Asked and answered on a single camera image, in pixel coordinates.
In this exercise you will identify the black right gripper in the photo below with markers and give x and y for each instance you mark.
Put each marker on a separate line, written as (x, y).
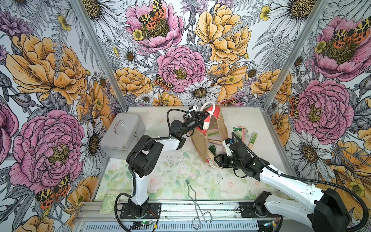
(222, 160)

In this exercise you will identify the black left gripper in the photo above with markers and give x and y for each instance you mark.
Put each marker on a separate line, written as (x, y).
(201, 117)

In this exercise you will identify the burlap tote bag red trim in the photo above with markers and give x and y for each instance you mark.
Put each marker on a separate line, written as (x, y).
(199, 137)

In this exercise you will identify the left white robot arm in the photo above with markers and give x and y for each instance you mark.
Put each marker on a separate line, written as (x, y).
(145, 154)

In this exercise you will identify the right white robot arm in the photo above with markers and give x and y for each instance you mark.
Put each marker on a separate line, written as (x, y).
(322, 210)

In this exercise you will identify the folding fans in bag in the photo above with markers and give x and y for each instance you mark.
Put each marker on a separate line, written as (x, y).
(214, 143)

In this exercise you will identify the silver aluminium case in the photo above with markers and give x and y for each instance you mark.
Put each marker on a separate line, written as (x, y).
(122, 135)

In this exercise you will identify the metal tongs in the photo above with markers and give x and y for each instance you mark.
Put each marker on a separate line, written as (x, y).
(206, 216)

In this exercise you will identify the green patterned packet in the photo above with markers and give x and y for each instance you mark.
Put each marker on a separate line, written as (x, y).
(108, 202)

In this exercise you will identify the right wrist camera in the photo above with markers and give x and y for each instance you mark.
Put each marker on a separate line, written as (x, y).
(226, 144)

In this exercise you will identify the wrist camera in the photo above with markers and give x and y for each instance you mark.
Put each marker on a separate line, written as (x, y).
(193, 110)
(226, 144)

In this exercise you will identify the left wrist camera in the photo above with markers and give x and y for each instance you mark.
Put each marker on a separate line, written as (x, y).
(193, 110)

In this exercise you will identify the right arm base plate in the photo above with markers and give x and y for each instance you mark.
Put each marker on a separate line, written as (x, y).
(251, 210)

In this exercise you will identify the aluminium front rail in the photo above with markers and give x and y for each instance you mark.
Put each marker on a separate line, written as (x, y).
(207, 210)

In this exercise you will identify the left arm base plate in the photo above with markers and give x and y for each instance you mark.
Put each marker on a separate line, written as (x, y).
(147, 211)

